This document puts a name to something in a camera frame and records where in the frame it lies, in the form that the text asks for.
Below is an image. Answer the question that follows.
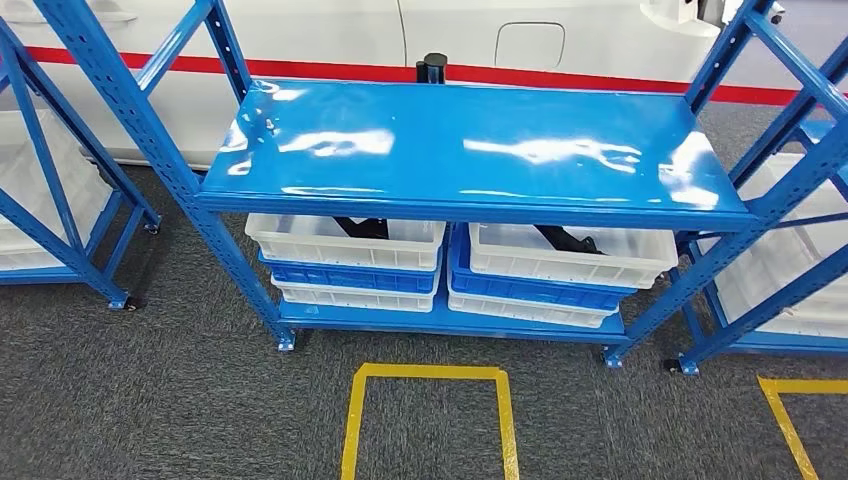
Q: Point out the black curved plastic part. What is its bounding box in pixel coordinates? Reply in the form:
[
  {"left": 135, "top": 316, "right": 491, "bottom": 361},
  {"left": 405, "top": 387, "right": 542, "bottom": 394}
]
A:
[
  {"left": 334, "top": 217, "right": 391, "bottom": 241},
  {"left": 535, "top": 225, "right": 605, "bottom": 256}
]

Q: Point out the blue metal shelf rack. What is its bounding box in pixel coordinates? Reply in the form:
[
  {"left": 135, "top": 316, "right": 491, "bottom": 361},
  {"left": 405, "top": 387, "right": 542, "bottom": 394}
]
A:
[
  {"left": 665, "top": 115, "right": 848, "bottom": 378},
  {"left": 33, "top": 0, "right": 848, "bottom": 369},
  {"left": 0, "top": 16, "right": 162, "bottom": 311}
]

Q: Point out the yellow floor tape square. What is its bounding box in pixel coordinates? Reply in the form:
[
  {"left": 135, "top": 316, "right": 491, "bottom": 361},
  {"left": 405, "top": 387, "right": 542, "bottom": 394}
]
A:
[
  {"left": 340, "top": 362, "right": 521, "bottom": 480},
  {"left": 757, "top": 376, "right": 848, "bottom": 480}
]

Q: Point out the white car with red stripe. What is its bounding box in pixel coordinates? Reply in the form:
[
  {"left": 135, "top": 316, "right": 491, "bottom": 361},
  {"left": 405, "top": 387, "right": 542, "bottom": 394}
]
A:
[{"left": 0, "top": 0, "right": 848, "bottom": 170}]

